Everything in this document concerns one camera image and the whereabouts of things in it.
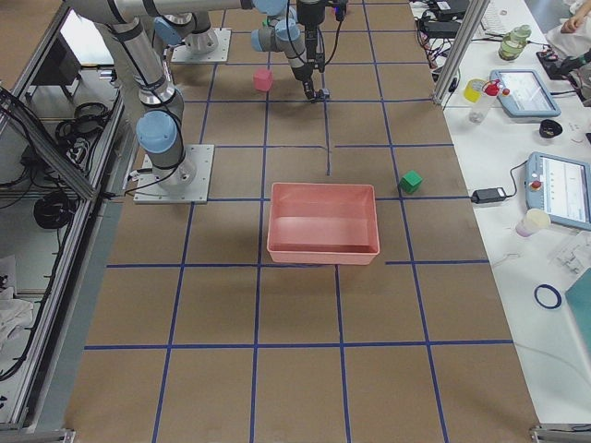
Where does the teach pendant tablet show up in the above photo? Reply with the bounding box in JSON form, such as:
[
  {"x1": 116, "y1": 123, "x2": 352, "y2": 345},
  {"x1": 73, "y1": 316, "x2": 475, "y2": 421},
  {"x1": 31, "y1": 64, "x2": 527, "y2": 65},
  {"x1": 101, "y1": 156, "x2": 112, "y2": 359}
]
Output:
[
  {"x1": 525, "y1": 151, "x2": 590, "y2": 231},
  {"x1": 489, "y1": 69, "x2": 561, "y2": 118}
]

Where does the green drink bottle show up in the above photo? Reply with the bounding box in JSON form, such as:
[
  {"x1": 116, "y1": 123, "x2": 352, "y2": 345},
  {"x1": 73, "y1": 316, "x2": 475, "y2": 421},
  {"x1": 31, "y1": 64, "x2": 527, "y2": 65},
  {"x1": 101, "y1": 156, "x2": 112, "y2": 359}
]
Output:
[{"x1": 498, "y1": 24, "x2": 532, "y2": 61}]

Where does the yellow tape roll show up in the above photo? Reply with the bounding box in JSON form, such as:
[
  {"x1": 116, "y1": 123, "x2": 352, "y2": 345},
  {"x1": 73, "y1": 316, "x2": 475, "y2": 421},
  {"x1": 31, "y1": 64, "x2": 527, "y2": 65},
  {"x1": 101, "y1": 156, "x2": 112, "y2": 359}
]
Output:
[{"x1": 463, "y1": 78, "x2": 487, "y2": 103}]

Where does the black power adapter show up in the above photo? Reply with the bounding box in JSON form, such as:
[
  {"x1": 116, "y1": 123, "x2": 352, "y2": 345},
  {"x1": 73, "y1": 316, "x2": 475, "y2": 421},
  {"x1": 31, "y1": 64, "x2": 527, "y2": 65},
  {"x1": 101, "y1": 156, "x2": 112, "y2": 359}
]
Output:
[{"x1": 470, "y1": 187, "x2": 508, "y2": 204}]

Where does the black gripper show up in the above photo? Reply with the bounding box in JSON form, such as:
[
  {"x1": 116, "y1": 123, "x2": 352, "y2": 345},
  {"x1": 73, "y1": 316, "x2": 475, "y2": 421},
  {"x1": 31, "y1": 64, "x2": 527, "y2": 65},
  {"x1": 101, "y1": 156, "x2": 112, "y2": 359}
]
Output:
[{"x1": 295, "y1": 63, "x2": 320, "y2": 102}]

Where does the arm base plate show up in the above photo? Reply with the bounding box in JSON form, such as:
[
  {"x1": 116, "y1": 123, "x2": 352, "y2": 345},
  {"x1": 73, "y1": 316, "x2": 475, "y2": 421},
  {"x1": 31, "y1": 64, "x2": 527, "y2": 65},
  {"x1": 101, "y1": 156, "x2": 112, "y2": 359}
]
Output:
[
  {"x1": 133, "y1": 144, "x2": 214, "y2": 205},
  {"x1": 171, "y1": 28, "x2": 232, "y2": 65}
]

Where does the teach pendant tablet far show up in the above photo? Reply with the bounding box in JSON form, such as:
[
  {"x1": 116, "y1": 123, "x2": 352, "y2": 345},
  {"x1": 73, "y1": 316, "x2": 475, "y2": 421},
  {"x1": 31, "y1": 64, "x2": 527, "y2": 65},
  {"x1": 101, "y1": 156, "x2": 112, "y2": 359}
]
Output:
[{"x1": 489, "y1": 69, "x2": 561, "y2": 118}]

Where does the white squeeze bottle red cap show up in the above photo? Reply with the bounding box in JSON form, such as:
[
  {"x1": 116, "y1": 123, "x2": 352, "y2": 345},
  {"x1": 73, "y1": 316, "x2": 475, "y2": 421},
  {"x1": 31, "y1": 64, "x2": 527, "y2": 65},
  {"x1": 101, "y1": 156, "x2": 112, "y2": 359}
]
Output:
[{"x1": 468, "y1": 78, "x2": 502, "y2": 124}]

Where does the aluminium frame post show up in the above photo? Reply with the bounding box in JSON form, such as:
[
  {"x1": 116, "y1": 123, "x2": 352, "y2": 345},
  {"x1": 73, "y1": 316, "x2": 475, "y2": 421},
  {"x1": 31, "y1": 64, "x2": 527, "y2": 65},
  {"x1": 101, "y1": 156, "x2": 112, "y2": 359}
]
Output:
[{"x1": 432, "y1": 0, "x2": 489, "y2": 104}]

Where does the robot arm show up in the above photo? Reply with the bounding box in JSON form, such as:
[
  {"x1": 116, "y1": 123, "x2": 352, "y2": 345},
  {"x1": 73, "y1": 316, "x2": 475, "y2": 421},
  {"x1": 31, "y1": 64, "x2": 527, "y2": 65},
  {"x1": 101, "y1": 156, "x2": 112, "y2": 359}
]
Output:
[
  {"x1": 68, "y1": 1, "x2": 329, "y2": 189},
  {"x1": 250, "y1": 16, "x2": 313, "y2": 83}
]

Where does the black bowl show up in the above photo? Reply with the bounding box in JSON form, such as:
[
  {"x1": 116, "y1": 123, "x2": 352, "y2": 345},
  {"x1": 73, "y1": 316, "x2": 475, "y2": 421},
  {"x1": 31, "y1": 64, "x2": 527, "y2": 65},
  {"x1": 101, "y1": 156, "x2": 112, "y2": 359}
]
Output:
[{"x1": 538, "y1": 119, "x2": 563, "y2": 139}]

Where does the blue tape ring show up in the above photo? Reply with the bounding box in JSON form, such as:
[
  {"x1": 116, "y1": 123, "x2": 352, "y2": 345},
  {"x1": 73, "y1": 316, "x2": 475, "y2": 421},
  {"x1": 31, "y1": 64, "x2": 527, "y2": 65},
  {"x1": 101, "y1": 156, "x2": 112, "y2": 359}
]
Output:
[{"x1": 534, "y1": 283, "x2": 563, "y2": 310}]

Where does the green cube far right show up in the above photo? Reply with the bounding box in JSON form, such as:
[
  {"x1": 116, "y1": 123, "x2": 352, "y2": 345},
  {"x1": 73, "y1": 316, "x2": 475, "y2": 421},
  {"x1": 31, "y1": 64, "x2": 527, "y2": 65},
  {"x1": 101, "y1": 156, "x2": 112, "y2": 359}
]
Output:
[{"x1": 399, "y1": 170, "x2": 423, "y2": 194}]

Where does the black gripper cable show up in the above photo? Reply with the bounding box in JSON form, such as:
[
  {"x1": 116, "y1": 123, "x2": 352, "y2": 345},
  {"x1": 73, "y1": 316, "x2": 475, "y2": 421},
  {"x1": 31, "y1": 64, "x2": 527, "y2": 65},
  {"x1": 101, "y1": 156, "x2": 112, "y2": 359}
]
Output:
[{"x1": 318, "y1": 0, "x2": 345, "y2": 75}]

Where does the pink plastic bin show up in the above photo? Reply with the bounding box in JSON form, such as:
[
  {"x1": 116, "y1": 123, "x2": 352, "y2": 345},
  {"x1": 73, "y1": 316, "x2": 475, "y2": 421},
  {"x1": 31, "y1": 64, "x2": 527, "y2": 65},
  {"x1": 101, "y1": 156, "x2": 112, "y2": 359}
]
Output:
[{"x1": 267, "y1": 183, "x2": 380, "y2": 265}]

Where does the pink cube near gripper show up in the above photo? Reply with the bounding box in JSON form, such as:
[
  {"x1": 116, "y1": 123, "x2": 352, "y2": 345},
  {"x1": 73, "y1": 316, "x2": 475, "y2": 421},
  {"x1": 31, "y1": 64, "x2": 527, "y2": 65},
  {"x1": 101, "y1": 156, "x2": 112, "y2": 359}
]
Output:
[{"x1": 253, "y1": 68, "x2": 273, "y2": 92}]

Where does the teach pendant tablet near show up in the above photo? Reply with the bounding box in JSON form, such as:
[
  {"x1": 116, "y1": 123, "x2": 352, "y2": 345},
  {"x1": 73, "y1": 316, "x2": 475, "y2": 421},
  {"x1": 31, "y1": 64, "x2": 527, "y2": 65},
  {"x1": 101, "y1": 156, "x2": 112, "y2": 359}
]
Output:
[{"x1": 525, "y1": 151, "x2": 590, "y2": 231}]

